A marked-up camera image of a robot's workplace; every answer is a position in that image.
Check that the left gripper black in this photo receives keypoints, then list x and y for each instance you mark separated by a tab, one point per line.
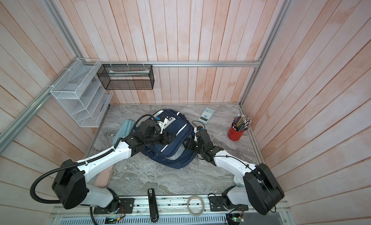
165	137

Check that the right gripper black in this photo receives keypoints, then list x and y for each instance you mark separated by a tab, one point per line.
189	144

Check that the light blue pencil case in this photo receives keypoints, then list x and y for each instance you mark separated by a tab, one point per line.
124	130

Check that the navy blue student backpack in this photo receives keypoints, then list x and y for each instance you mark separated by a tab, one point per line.
178	153

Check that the light green calculator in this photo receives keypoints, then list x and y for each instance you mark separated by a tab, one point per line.
206	115

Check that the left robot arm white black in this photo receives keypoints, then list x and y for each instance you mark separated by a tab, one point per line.
70	184

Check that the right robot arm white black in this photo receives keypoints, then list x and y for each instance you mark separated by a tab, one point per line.
261	189

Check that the red pen holder cup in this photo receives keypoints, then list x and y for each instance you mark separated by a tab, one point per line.
233	134

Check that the white round alarm clock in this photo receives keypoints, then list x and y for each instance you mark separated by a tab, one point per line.
238	182

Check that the black handheld device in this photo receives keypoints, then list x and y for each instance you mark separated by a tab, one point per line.
154	215

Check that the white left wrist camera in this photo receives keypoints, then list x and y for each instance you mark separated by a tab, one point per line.
161	121

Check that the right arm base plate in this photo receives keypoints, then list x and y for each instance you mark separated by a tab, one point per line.
221	203

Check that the black mesh wall basket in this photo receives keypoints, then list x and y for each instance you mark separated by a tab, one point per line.
126	76

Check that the aluminium front rail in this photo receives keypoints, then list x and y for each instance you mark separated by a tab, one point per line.
171	209

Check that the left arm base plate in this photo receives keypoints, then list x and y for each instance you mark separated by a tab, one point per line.
123	206

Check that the white wire mesh shelf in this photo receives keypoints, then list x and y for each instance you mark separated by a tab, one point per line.
80	92

